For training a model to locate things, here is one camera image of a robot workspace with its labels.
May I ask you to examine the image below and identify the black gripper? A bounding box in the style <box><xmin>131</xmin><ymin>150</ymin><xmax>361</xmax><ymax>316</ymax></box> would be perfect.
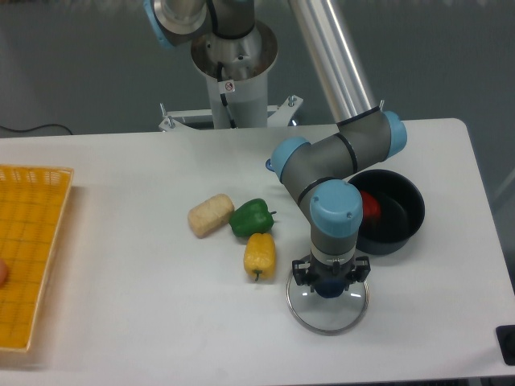
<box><xmin>292</xmin><ymin>255</ymin><xmax>371</xmax><ymax>293</ymax></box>

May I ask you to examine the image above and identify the glass pot lid blue knob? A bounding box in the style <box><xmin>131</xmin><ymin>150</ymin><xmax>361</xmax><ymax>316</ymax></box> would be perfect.
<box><xmin>286</xmin><ymin>272</ymin><xmax>369</xmax><ymax>335</ymax></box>

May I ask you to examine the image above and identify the red bell pepper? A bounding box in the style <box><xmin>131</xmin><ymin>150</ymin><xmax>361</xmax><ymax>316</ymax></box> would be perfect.
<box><xmin>360</xmin><ymin>190</ymin><xmax>381</xmax><ymax>222</ymax></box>

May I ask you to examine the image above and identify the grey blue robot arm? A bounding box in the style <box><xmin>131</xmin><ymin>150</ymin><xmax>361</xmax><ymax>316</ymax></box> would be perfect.
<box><xmin>144</xmin><ymin>1</ymin><xmax>407</xmax><ymax>298</ymax></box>

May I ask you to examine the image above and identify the yellow bell pepper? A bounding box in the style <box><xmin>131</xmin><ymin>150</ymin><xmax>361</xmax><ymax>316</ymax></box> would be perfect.
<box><xmin>243</xmin><ymin>233</ymin><xmax>277</xmax><ymax>281</ymax></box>

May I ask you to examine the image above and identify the green bell pepper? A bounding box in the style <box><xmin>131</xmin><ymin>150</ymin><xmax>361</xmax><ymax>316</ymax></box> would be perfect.
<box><xmin>229</xmin><ymin>198</ymin><xmax>275</xmax><ymax>237</ymax></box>

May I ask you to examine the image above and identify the dark blue saucepan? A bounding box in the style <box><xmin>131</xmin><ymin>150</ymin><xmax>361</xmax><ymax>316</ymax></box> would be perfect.
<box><xmin>267</xmin><ymin>154</ymin><xmax>425</xmax><ymax>264</ymax></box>

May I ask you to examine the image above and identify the beige bread loaf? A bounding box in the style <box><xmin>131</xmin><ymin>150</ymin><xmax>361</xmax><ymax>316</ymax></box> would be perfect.
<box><xmin>187</xmin><ymin>194</ymin><xmax>234</xmax><ymax>238</ymax></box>

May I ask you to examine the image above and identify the black device at table edge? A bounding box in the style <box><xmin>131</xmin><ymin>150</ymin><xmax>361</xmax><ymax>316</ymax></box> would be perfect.
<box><xmin>496</xmin><ymin>325</ymin><xmax>515</xmax><ymax>366</ymax></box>

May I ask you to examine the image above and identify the yellow woven basket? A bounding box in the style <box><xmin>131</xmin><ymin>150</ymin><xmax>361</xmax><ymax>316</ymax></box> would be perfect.
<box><xmin>1</xmin><ymin>164</ymin><xmax>74</xmax><ymax>352</ymax></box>

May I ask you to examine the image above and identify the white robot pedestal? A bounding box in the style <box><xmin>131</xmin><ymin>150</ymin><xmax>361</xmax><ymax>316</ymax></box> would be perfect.
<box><xmin>159</xmin><ymin>21</ymin><xmax>303</xmax><ymax>132</ymax></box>

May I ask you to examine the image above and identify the black floor cable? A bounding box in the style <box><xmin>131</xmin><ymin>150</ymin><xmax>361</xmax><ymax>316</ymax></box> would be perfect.
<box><xmin>0</xmin><ymin>123</ymin><xmax>74</xmax><ymax>135</ymax></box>

